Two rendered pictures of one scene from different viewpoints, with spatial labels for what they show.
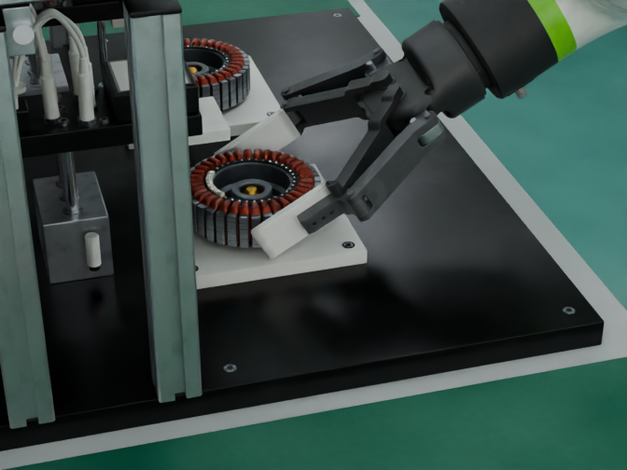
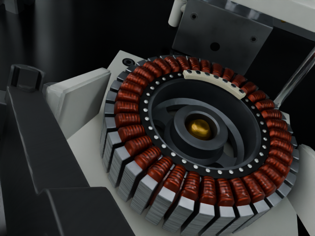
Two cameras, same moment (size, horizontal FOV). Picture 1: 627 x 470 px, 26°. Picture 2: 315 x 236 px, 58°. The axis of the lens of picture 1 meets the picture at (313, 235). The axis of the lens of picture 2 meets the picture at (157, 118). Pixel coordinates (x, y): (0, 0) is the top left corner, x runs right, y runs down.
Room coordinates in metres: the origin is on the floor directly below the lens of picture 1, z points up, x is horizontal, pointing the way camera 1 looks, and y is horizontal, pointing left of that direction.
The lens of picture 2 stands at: (0.96, -0.07, 0.93)
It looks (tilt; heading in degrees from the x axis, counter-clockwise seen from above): 47 degrees down; 106
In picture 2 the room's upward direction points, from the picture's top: 21 degrees clockwise
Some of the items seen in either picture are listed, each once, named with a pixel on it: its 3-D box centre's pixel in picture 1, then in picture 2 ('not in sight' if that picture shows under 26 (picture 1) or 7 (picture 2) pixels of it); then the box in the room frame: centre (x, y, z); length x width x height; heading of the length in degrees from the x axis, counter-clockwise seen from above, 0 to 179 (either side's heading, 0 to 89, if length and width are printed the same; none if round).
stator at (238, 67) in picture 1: (191, 76); not in sight; (1.19, 0.12, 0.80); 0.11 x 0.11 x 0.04
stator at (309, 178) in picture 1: (251, 197); (197, 133); (0.96, 0.05, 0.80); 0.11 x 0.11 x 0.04
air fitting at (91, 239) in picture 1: (92, 252); (176, 13); (0.88, 0.17, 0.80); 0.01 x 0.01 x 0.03; 16
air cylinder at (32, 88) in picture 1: (39, 97); not in sight; (1.15, 0.26, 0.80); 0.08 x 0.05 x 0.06; 16
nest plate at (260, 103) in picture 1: (192, 99); not in sight; (1.19, 0.12, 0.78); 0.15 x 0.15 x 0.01; 16
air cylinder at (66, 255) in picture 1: (73, 226); (221, 25); (0.92, 0.19, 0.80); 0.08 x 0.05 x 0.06; 16
